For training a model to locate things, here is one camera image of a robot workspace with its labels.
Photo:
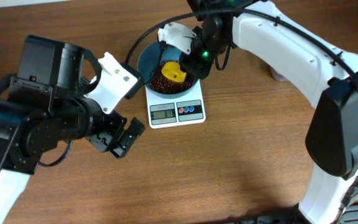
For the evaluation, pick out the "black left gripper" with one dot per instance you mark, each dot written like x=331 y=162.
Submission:
x=111 y=137

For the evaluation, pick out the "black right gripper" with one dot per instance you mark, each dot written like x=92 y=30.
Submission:
x=194 y=68

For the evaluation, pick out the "yellow plastic measuring scoop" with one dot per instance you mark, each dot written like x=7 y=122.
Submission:
x=171 y=70

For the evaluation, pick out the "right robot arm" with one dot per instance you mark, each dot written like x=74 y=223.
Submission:
x=326 y=75

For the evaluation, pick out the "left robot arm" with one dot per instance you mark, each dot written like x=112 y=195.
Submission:
x=61 y=92

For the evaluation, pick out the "white digital kitchen scale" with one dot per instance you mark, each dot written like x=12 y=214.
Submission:
x=165 y=111

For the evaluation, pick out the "red beans in bowl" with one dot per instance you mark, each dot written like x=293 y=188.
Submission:
x=163 y=85

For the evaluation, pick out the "blue plastic bowl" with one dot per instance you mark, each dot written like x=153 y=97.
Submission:
x=147 y=63

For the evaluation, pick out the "clear plastic container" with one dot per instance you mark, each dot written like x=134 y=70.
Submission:
x=277 y=76

